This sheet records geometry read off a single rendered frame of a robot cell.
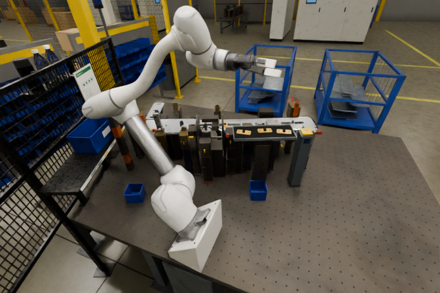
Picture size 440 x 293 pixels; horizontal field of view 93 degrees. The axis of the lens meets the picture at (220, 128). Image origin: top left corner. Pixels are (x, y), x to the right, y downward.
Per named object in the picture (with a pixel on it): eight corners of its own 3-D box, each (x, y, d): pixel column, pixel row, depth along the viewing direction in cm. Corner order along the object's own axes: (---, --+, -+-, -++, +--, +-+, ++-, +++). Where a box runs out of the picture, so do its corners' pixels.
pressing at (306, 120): (310, 115, 173) (310, 114, 172) (321, 131, 154) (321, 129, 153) (145, 120, 175) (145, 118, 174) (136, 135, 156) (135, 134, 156)
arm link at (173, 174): (174, 213, 120) (182, 193, 141) (198, 200, 118) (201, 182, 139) (89, 101, 107) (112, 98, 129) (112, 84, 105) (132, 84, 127)
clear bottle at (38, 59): (59, 80, 135) (43, 48, 124) (52, 84, 130) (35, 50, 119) (49, 80, 135) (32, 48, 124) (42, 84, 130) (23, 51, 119)
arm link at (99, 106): (103, 86, 93) (118, 86, 107) (69, 102, 95) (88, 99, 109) (117, 112, 96) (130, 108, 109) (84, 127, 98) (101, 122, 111)
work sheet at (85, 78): (104, 99, 174) (90, 63, 157) (90, 112, 156) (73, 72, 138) (101, 99, 174) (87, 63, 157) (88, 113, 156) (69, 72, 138)
